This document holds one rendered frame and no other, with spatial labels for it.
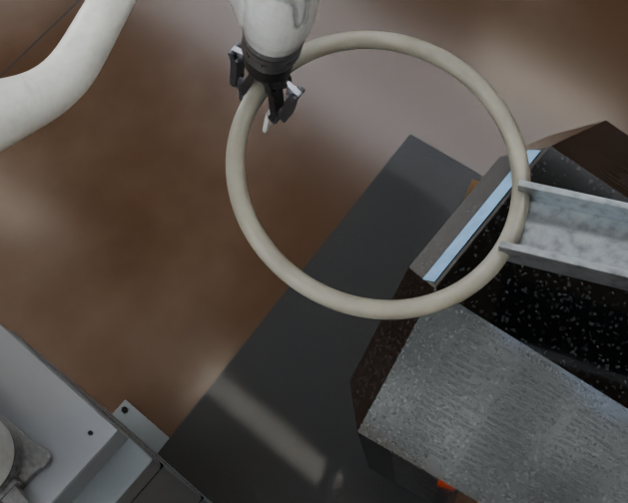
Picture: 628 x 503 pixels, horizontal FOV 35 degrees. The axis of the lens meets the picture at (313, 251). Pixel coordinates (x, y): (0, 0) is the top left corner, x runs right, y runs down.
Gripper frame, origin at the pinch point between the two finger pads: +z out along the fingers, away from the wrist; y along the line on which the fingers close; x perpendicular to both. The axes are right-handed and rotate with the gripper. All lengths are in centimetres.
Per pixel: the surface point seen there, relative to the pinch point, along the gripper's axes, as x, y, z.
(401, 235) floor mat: 39, 30, 101
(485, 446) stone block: -18, 66, 23
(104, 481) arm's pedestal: -62, 15, 30
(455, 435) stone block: -19, 61, 25
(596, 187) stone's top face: 29, 55, 7
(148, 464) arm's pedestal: -55, 19, 29
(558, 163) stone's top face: 30, 47, 9
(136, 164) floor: 18, -45, 124
